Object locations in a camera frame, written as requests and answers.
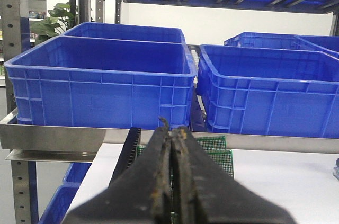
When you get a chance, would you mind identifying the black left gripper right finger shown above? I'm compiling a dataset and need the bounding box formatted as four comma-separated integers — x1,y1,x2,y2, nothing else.
171,127,295,223

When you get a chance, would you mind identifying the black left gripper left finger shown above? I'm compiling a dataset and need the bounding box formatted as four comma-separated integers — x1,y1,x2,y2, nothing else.
63,117,172,223

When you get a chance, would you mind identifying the green circuit board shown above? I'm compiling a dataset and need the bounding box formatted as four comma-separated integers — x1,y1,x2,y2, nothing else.
136,145,234,223
196,136,227,151

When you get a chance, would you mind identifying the black slotted board rack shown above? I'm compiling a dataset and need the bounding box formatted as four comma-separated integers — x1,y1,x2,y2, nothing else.
110,127,141,184

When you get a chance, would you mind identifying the lower shelf blue crate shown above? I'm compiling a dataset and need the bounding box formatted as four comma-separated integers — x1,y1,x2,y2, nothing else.
38,163,91,224

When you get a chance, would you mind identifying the blue crate centre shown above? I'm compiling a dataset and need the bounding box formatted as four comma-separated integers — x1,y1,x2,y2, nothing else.
197,45,338,138

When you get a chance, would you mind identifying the blue crate front left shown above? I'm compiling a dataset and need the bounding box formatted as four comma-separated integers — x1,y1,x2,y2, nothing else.
4,37,196,129

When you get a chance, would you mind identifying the blue crate back right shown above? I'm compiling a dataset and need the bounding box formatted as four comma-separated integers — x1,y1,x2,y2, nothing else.
224,32,319,51

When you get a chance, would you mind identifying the blue crate back left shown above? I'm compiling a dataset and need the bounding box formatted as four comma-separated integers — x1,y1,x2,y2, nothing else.
61,22,186,44

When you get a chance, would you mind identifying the green potted plant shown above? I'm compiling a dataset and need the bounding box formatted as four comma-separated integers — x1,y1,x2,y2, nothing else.
30,2,78,46

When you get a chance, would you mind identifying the blue crate front right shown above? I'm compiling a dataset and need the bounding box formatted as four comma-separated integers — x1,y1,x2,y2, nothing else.
295,35,339,58

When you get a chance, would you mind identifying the metal shelving upright frame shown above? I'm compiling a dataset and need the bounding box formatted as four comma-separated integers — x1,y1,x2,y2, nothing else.
0,0,122,224

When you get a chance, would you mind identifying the steel shelf front rail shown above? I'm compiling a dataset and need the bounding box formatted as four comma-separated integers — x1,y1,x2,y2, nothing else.
1,110,338,154

